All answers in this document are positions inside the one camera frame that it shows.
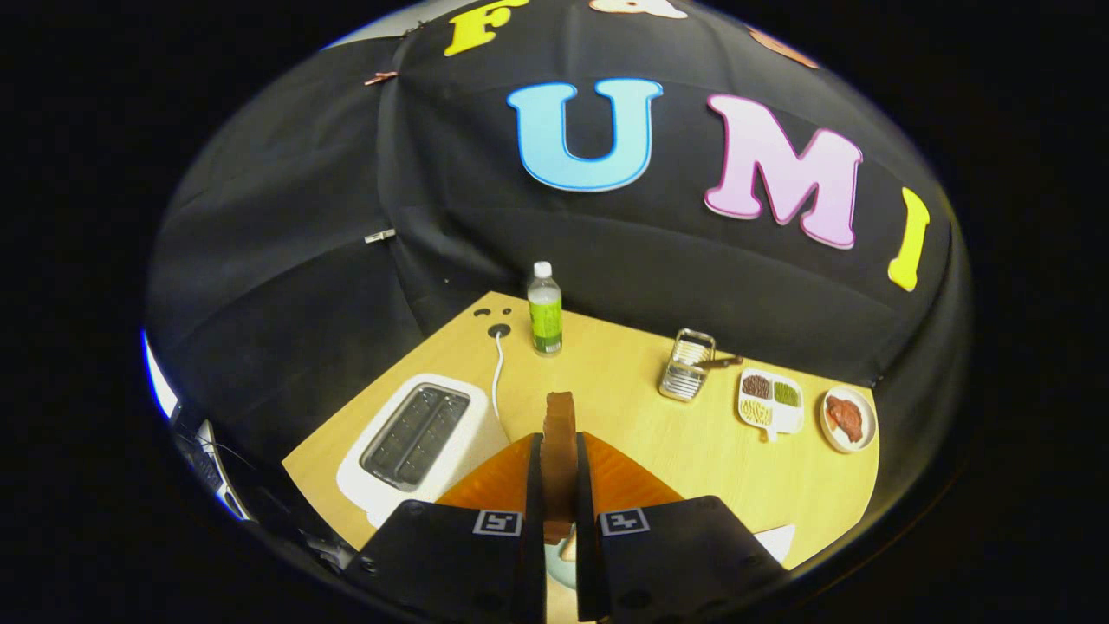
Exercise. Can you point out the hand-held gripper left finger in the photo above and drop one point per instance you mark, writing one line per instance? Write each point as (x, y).
(535, 485)

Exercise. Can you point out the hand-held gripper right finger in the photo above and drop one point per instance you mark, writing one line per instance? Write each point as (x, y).
(583, 494)

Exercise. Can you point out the toasted bread slice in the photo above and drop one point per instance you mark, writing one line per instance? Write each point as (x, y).
(560, 451)

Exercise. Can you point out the pale green round plate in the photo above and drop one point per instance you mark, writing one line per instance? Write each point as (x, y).
(561, 568)

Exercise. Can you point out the white toaster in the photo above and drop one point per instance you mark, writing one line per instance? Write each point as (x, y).
(481, 425)

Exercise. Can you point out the green label drink bottle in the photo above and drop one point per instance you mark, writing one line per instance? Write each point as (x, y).
(545, 316)

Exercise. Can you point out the pile of yellow beans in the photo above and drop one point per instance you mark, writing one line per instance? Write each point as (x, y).
(755, 412)

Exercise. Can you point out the pile of brown beans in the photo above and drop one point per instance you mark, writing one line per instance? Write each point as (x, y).
(756, 386)

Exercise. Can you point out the white divided dish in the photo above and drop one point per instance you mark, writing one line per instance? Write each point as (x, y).
(787, 420)

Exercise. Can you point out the pile of green beans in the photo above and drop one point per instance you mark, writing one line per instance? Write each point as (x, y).
(786, 394)

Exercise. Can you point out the red-brown meat piece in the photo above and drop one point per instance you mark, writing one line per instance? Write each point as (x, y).
(845, 418)

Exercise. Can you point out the white round plate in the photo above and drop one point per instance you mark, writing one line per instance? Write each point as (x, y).
(869, 429)

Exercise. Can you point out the white cloth clip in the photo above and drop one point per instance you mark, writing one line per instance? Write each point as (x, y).
(379, 236)

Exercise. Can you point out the black backdrop cloth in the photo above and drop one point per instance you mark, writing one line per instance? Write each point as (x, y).
(433, 173)

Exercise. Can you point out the pink cloth clip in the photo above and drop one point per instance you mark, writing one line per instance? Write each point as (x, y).
(381, 78)

